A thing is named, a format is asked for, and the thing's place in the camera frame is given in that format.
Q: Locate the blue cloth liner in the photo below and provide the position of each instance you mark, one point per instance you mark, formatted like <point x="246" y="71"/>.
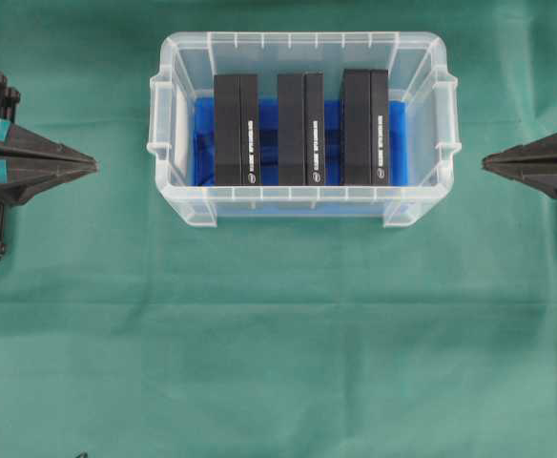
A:
<point x="204" y="143"/>

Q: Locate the clear plastic storage case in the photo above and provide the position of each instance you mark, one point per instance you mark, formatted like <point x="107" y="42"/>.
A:
<point x="418" y="76"/>

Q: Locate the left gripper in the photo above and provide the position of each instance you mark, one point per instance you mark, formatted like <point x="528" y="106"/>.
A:
<point x="21" y="180"/>

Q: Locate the green table cloth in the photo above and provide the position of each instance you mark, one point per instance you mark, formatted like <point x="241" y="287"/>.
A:
<point x="125" y="332"/>

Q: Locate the black camera box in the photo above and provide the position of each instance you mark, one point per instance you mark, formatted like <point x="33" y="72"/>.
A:
<point x="237" y="144"/>
<point x="301" y="130"/>
<point x="365" y="139"/>

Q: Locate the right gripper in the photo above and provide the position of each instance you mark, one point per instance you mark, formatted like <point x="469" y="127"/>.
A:
<point x="542" y="177"/>

